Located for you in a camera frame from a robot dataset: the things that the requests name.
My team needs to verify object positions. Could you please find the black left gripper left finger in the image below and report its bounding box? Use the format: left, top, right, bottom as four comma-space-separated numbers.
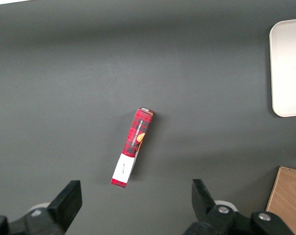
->
0, 180, 83, 235

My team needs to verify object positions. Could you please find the red plaid cookie box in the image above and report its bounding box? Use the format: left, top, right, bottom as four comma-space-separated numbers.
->
110, 107, 156, 190

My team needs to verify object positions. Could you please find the beige rectangular tray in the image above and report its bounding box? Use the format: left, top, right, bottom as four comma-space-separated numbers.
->
269, 18, 296, 118

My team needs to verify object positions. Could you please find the wooden two-drawer cabinet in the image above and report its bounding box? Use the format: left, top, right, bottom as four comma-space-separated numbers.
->
265, 166, 296, 235

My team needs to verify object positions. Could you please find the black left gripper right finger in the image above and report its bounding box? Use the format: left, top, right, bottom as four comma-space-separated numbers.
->
183, 179, 296, 235

